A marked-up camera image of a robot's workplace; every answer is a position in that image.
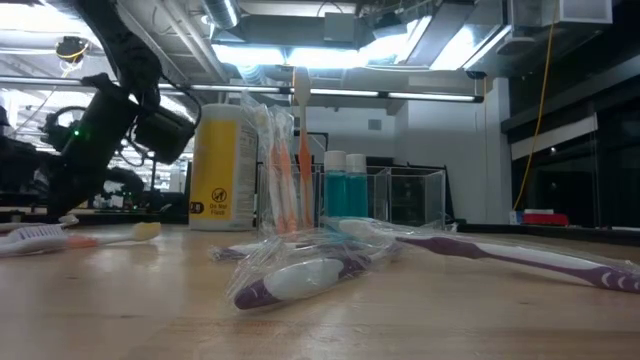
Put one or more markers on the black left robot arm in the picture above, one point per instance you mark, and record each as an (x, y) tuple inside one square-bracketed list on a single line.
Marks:
[(125, 50)]

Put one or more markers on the teal mouthwash bottle white cap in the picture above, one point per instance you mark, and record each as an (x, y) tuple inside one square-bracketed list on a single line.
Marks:
[(357, 190), (336, 190)]

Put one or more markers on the red flat box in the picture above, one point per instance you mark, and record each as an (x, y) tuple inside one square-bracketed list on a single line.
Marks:
[(545, 219)]

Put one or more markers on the white ceiling vent box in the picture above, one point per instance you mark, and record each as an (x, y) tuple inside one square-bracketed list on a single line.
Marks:
[(585, 12)]

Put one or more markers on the dark computer monitor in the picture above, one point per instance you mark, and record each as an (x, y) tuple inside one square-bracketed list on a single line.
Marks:
[(17, 167)]

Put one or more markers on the purple white toothbrush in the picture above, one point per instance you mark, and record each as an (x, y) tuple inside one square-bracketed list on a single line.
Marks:
[(450, 246), (235, 251), (300, 279)]

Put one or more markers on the narrow silver ventilation duct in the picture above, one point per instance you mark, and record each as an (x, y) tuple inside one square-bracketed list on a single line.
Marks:
[(222, 12)]

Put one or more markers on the yellow white wipes canister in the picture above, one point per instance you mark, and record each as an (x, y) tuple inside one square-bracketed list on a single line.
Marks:
[(220, 165)]

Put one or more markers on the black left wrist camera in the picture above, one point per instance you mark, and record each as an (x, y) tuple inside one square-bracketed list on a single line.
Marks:
[(165, 132)]

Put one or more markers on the grey ceiling box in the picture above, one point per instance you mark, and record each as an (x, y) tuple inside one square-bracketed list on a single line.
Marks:
[(340, 27)]

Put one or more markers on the black rig stand frame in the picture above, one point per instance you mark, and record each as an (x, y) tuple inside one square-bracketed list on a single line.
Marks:
[(322, 134)]

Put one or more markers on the black bar with light strips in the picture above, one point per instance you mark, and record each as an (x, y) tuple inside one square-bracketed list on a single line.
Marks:
[(385, 93)]

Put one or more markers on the clear acrylic compartment organizer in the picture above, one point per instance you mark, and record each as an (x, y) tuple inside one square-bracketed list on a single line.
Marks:
[(417, 200)]

